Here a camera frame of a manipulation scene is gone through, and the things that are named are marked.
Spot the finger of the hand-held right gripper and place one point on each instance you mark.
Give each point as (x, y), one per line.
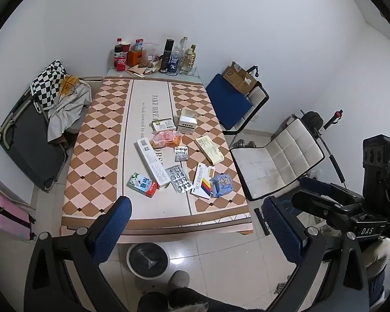
(315, 203)
(325, 187)

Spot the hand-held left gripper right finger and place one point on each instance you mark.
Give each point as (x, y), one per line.
(282, 230)

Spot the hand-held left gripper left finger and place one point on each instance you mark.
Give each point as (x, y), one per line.
(114, 221)

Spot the round grey trash bin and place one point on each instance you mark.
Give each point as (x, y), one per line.
(148, 260)

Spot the large silver blister pack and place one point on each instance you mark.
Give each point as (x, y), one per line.
(178, 179)

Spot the person's right forearm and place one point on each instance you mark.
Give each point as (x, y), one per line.
(377, 253)

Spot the blue white milk carton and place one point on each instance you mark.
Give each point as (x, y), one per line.
(142, 184)

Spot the white padded chair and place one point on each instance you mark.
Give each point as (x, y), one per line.
(273, 165)

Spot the patterned table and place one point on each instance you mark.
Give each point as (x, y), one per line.
(100, 156)

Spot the black exercise machine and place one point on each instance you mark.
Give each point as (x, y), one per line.
(312, 118)

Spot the long white box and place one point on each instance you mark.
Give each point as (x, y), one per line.
(152, 162)

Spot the blue tissue packet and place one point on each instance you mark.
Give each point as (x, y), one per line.
(222, 185)

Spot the grey fuzzy slipper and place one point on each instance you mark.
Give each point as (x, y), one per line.
(178, 281)

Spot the metal dumbbell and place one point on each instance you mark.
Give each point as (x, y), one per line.
(243, 143)

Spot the white box with colour stripes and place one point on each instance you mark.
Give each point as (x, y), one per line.
(202, 181)

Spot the small silver blister pack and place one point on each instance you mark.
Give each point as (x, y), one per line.
(181, 153)

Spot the pink orange plastic bag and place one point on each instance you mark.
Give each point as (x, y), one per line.
(164, 138)

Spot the green white medicine box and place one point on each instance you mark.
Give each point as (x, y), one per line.
(162, 125)

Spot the pink suitcase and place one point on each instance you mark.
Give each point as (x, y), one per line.
(6, 216)

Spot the yellow flat box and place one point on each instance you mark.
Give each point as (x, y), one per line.
(209, 150)

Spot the grey folding bed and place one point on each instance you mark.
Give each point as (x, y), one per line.
(29, 143)

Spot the grey white garment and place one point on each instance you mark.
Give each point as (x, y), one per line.
(66, 113)

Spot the white square box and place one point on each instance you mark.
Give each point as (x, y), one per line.
(187, 125)

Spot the blue chair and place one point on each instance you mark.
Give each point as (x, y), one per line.
(227, 100)

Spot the cardboard box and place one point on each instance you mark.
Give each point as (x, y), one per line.
(239, 78)

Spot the orange net bag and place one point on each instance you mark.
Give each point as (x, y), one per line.
(70, 83)

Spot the brown paper envelope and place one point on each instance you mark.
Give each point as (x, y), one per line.
(139, 71)

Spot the black white checkered bag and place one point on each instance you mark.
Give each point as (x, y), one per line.
(47, 83)

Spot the red packet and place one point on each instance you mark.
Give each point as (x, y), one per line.
(121, 63)

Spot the orange box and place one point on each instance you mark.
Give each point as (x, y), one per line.
(135, 59)

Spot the clear zip bag with snacks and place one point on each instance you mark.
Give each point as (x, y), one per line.
(150, 55)

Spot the blue label bottle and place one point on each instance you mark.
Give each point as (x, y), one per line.
(174, 61)

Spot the cola bottle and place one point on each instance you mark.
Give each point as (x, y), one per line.
(118, 50)

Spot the black spray can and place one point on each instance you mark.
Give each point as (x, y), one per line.
(166, 57)

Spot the red paper cup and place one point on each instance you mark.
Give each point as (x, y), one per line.
(126, 48)

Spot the gold glass bottle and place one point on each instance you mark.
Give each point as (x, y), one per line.
(189, 60)

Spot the small blue white carton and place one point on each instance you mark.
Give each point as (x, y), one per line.
(139, 45)

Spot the clear glass bottle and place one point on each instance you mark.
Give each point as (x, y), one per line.
(184, 47)

